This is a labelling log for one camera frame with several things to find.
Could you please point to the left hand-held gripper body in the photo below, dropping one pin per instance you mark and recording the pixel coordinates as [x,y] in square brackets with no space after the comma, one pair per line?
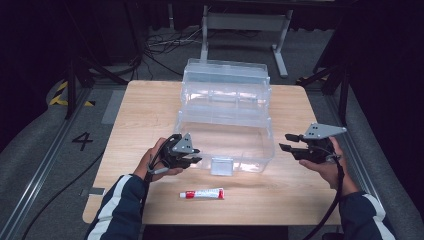
[176,151]

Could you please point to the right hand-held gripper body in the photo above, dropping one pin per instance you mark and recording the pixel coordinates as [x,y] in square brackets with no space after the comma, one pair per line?
[318,151]

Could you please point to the white and red ointment tube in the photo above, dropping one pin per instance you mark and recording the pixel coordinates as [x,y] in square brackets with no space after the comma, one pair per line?
[205,193]

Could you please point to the clear plastic storage box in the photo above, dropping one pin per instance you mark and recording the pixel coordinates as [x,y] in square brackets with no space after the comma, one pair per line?
[226,113]

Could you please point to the person's left hand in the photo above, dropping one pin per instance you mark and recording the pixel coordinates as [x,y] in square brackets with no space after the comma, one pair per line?
[150,166]

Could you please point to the person's right hand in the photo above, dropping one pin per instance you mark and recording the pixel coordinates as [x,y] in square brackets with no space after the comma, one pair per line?
[336,176]

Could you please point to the black metal stand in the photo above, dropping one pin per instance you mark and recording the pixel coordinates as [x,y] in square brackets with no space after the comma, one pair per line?
[70,83]
[343,96]

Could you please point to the yellow and black hazard tape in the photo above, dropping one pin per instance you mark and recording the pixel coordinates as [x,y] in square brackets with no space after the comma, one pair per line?
[58,98]

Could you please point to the metal floor rail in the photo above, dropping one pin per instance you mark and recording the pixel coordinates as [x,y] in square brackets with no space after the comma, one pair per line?
[36,176]
[363,160]

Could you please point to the grey metal desk frame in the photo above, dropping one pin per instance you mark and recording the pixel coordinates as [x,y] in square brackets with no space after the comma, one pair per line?
[246,21]

